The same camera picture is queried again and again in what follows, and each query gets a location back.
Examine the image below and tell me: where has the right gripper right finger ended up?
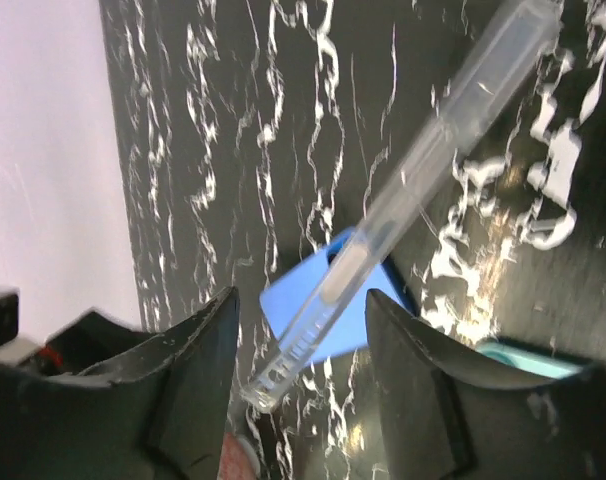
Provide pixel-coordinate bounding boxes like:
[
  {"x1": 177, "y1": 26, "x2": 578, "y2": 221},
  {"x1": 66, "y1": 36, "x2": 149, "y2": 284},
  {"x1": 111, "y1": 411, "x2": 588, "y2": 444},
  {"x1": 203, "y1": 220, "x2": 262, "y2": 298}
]
[{"x1": 366, "y1": 289, "x2": 606, "y2": 479}]

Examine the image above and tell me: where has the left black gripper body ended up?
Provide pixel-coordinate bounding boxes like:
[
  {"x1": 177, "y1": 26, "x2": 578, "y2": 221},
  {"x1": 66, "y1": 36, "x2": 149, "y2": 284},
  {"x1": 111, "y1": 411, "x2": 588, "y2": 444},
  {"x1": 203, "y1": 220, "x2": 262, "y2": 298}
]
[{"x1": 0, "y1": 289, "x2": 148, "y2": 375}]

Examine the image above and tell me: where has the clear transparent phone case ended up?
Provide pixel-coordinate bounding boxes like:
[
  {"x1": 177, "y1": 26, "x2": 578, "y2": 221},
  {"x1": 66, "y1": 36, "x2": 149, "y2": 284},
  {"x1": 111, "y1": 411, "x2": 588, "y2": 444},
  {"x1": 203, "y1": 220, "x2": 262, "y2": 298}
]
[{"x1": 241, "y1": 1, "x2": 561, "y2": 413}]

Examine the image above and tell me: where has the teal smartphone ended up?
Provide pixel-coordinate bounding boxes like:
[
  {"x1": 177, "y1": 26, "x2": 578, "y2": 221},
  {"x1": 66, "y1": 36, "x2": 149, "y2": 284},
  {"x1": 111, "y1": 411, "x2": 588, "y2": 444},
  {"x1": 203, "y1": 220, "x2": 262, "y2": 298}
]
[{"x1": 475, "y1": 340, "x2": 583, "y2": 379}]

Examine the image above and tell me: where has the blue smartphone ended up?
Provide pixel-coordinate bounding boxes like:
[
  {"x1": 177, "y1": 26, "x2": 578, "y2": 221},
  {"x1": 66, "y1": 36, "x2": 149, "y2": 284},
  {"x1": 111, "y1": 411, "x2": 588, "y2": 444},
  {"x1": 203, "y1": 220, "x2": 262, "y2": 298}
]
[{"x1": 259, "y1": 225, "x2": 417, "y2": 369}]

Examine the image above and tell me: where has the leaf patterned round bowl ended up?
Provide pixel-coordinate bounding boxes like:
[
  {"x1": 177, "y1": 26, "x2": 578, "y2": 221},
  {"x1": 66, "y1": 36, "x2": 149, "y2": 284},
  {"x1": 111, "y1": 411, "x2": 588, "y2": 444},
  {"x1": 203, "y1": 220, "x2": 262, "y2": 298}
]
[{"x1": 217, "y1": 433, "x2": 259, "y2": 480}]

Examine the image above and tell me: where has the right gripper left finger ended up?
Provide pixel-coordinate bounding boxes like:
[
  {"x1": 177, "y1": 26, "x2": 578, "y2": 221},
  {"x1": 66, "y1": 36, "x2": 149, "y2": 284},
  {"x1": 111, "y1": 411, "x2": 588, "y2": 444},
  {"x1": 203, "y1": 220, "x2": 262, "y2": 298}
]
[{"x1": 0, "y1": 287, "x2": 239, "y2": 479}]

